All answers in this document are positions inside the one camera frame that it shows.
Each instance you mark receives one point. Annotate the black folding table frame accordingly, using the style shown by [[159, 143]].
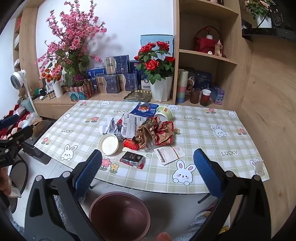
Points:
[[198, 199]]

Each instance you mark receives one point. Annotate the pink blossom artificial tree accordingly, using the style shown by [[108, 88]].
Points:
[[71, 39]]

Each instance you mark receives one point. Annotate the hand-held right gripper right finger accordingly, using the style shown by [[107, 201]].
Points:
[[207, 171]]

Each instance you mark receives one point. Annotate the dark blue gift box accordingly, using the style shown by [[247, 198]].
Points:
[[201, 77]]

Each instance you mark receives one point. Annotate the white round lid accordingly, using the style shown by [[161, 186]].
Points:
[[108, 144]]

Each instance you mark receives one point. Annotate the small purple box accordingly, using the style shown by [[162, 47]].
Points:
[[217, 95]]

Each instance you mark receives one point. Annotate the pink flower plant white pot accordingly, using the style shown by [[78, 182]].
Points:
[[261, 11]]

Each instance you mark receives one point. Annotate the striped planter basket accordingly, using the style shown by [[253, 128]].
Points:
[[81, 91]]

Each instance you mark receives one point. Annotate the cardboard box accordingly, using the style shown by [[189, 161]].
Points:
[[39, 127]]

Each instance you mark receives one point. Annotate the brown cup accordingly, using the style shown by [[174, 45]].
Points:
[[195, 96]]

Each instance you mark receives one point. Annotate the black plastic fork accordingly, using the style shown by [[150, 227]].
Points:
[[134, 140]]

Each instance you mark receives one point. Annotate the blue coffee box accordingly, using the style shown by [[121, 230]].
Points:
[[144, 109]]

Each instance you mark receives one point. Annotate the green checked bunny tablecloth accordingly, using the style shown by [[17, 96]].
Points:
[[203, 134]]

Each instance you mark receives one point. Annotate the small red yellow carton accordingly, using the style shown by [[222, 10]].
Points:
[[131, 144]]

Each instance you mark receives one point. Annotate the white label packet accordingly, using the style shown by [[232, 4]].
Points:
[[168, 154]]

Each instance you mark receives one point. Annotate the white paper cup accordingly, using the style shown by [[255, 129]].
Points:
[[163, 112]]

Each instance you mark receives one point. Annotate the orange artificial flowers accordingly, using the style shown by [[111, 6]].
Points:
[[49, 71]]

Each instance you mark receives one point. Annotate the blue box with white label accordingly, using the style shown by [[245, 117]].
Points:
[[144, 83]]

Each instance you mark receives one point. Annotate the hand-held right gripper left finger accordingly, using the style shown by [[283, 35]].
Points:
[[89, 171]]

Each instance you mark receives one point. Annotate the crumpled brown paper bag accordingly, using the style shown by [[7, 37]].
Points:
[[152, 133]]

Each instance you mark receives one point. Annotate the blue gold patterned box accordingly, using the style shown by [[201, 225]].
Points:
[[107, 83], [116, 64], [128, 82]]

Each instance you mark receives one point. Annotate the black wall shelf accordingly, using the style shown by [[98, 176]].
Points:
[[268, 32]]

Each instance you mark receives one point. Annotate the glass perfume bottle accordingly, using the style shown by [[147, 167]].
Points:
[[218, 48]]

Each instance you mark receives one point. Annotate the white printed plastic packaging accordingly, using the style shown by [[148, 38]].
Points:
[[130, 125]]

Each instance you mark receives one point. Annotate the large light blue box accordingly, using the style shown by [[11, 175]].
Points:
[[148, 40]]

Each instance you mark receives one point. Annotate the red white checked cloth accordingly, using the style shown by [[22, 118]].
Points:
[[13, 110]]

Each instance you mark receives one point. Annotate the person's left hand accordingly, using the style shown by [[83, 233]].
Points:
[[4, 180]]

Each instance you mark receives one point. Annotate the white paper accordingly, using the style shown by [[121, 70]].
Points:
[[109, 126]]

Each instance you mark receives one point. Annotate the white plastic fork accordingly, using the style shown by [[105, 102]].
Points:
[[146, 155]]

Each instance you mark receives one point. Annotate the paper cup with dark drink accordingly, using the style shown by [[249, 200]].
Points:
[[205, 98]]

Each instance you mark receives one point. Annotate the white desk fan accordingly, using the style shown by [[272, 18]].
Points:
[[19, 80]]

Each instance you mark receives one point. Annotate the red gift basket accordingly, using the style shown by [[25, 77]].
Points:
[[204, 42]]

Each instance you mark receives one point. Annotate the gold leaf tray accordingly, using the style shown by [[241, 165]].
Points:
[[136, 95]]

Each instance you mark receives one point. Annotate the red flat box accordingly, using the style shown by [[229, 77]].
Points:
[[131, 165]]

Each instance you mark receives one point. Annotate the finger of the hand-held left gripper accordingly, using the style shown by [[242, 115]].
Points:
[[18, 136], [9, 120]]

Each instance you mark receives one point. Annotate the row of small bottles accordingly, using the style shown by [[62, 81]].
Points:
[[47, 92]]

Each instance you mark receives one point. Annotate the brown plastic bin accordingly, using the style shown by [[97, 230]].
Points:
[[120, 215]]

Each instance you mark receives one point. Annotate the stack of pastel cups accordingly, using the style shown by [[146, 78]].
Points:
[[182, 85]]

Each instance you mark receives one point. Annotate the red rose plant white pot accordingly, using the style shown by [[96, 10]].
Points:
[[157, 64]]

